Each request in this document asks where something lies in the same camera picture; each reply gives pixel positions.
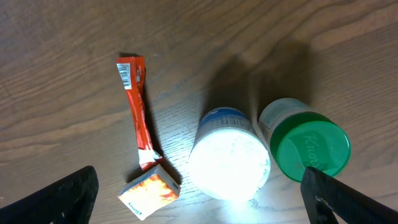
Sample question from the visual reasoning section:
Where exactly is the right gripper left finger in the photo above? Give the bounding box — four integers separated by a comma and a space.
1, 166, 99, 224

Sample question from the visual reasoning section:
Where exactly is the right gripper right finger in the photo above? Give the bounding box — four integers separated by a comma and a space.
300, 167, 397, 224

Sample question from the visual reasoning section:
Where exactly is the green-lid seasoning jar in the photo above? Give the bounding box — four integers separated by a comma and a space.
258, 98, 351, 182

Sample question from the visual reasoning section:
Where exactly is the orange Kleenex tissue pack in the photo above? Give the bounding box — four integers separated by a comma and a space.
118, 164, 181, 220

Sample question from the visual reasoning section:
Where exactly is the white cylindrical container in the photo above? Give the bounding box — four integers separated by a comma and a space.
188, 107, 271, 201

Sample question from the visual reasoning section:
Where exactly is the red snack sachet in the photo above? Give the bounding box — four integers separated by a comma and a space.
116, 55, 163, 170

